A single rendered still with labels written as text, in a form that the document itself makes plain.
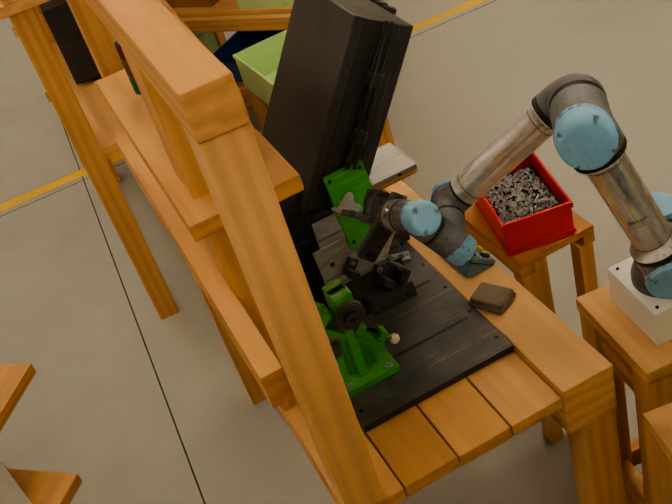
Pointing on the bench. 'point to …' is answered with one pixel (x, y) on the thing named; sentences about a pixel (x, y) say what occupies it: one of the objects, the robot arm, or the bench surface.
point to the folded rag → (492, 297)
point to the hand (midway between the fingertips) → (356, 220)
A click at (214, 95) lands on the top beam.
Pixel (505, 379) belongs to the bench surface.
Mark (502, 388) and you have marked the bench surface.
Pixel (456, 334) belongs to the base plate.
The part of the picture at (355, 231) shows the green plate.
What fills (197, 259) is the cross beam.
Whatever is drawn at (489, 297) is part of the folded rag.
